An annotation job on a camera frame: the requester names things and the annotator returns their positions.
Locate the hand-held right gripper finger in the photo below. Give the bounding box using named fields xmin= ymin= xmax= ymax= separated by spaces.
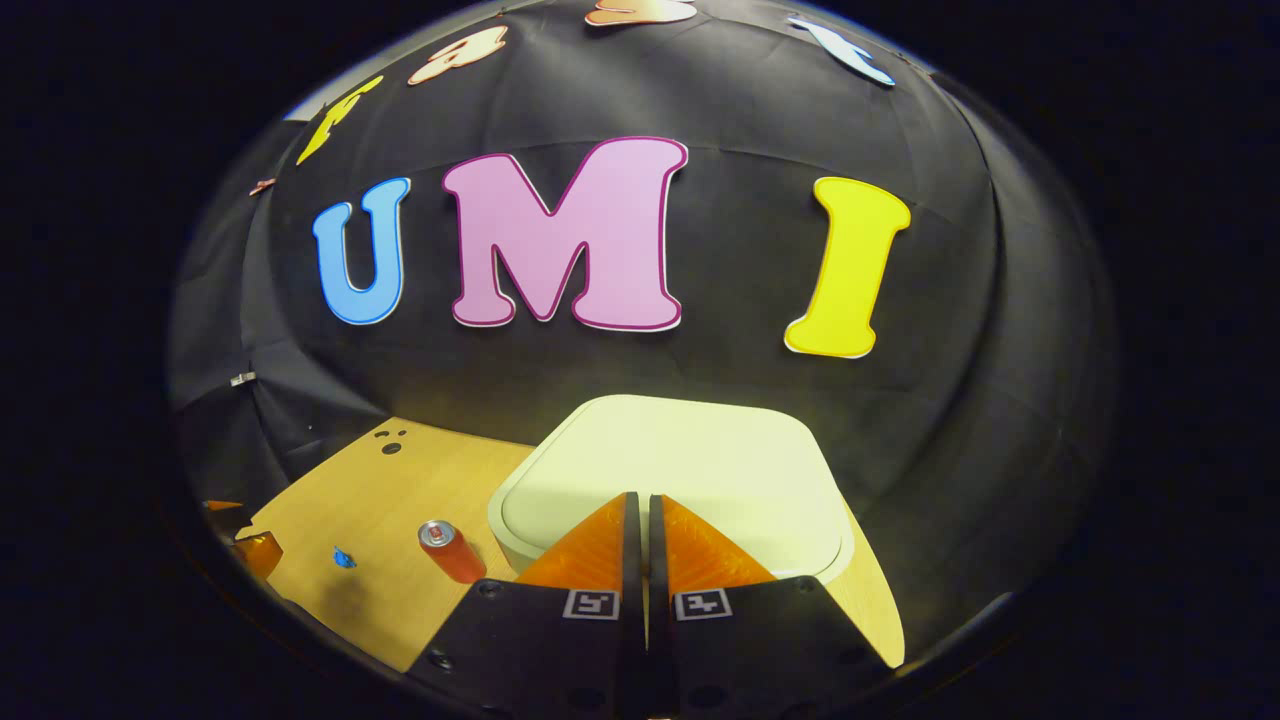
xmin=405 ymin=491 xmax=642 ymax=720
xmin=648 ymin=494 xmax=896 ymax=720

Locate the green desktop garbage bin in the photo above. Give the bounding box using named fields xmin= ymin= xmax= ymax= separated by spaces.
xmin=487 ymin=394 xmax=857 ymax=601

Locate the orange pop can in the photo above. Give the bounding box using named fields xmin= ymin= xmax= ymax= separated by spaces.
xmin=418 ymin=520 xmax=488 ymax=584

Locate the black backdrop cloth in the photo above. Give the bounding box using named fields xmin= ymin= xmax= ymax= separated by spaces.
xmin=168 ymin=0 xmax=1116 ymax=681

